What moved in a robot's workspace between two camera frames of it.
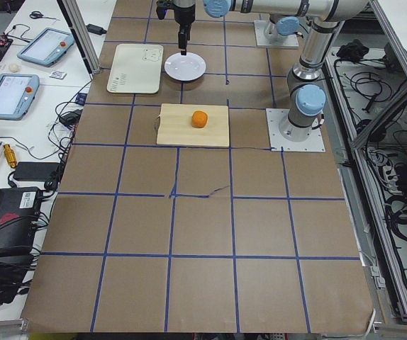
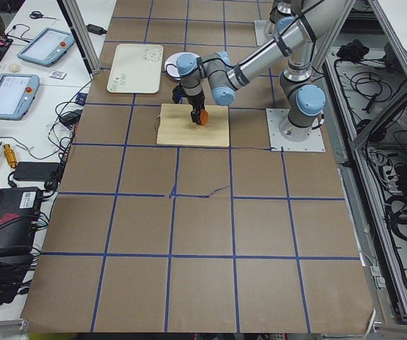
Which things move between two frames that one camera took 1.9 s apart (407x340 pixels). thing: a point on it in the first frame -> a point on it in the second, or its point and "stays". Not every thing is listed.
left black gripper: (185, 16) -> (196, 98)
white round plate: (184, 66) stays
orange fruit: (199, 119) stays
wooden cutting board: (199, 125) stays
